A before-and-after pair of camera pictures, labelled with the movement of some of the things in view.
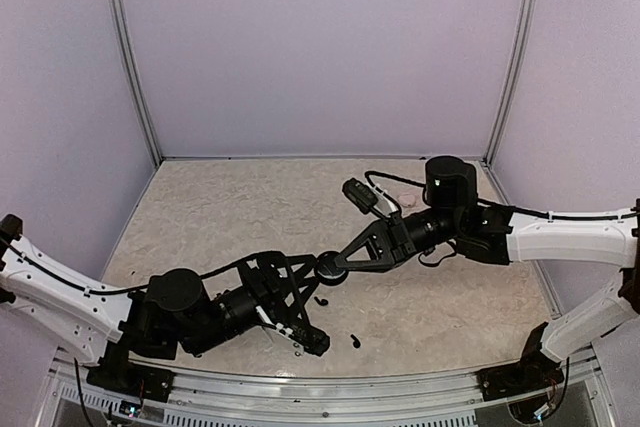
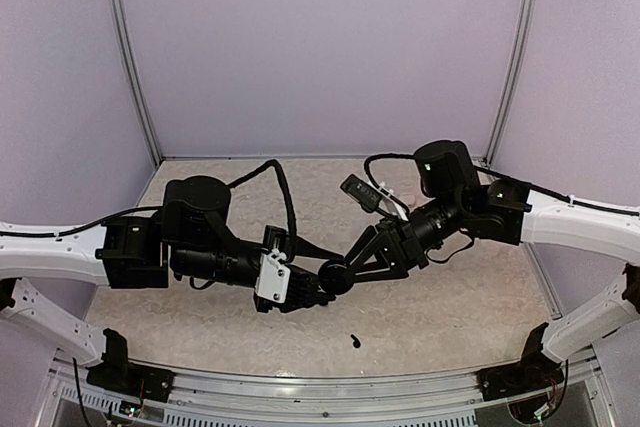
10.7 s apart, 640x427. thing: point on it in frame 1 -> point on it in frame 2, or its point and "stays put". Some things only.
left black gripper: (278, 289) -> (273, 236)
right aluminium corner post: (516, 77) stays put
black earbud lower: (356, 343) stays put
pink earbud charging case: (407, 199) stays put
